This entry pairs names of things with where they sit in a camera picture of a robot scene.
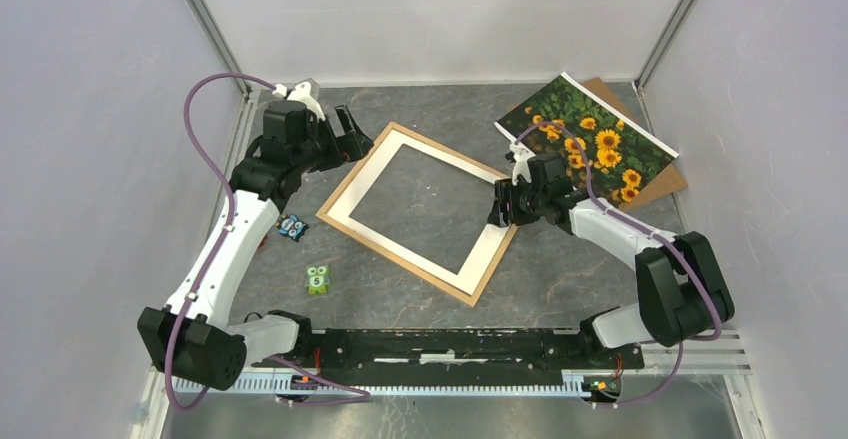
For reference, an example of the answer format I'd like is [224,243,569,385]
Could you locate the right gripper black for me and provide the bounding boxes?
[487,176,547,228]

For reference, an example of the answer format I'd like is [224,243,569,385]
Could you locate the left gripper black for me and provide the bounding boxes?
[293,104,374,174]

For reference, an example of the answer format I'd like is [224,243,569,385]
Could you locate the sunflower photo white border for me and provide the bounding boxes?
[324,128,513,297]

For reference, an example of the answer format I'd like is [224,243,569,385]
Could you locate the wooden picture frame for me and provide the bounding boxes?
[315,121,519,308]

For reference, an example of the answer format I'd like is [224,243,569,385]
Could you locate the brown cardboard backing board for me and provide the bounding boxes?
[581,77,688,212]

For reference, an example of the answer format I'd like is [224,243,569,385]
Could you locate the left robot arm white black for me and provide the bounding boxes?
[137,100,374,391]

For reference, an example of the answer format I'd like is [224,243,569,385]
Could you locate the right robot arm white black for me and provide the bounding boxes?
[487,150,735,367]

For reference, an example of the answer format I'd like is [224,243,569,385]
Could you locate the blue owl toy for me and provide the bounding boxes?
[275,214,309,242]

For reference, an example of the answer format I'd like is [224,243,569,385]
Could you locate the green owl number toy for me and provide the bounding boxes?
[306,265,330,295]

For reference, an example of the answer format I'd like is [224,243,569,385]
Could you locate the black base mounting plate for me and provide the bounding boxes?
[283,328,645,386]

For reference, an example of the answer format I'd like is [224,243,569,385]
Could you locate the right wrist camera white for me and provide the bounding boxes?
[507,142,536,186]

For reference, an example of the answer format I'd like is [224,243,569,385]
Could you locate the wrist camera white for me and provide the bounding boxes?
[507,142,536,186]
[271,78,326,121]

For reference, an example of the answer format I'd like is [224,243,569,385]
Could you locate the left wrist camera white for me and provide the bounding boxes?
[271,78,326,121]

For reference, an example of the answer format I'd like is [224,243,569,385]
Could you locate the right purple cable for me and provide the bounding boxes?
[515,121,723,409]

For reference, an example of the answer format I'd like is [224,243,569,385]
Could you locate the toothed aluminium rail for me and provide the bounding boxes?
[173,369,598,398]

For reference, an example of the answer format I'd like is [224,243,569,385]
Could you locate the left aluminium corner post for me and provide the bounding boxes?
[186,0,242,73]

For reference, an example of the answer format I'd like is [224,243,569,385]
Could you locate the aluminium corner post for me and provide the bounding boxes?
[186,0,242,73]
[633,0,697,94]

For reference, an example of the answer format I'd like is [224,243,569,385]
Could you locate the right aluminium corner post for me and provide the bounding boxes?
[633,0,697,94]

